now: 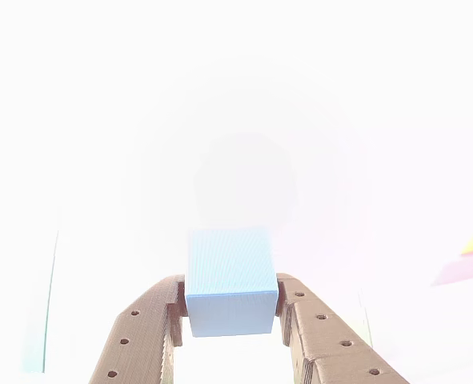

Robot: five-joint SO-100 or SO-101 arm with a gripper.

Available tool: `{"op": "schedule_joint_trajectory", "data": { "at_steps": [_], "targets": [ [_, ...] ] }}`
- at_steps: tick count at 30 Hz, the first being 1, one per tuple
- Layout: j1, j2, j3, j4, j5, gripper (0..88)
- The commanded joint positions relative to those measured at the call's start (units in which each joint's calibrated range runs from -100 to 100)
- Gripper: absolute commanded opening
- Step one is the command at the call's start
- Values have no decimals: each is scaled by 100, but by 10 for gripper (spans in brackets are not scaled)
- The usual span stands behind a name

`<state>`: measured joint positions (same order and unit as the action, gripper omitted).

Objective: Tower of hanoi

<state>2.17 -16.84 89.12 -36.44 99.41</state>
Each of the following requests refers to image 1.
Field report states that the small blue cube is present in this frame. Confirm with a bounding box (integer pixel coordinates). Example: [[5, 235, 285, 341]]
[[184, 226, 279, 338]]

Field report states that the purple block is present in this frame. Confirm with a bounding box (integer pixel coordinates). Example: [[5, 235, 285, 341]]
[[431, 250, 473, 287]]

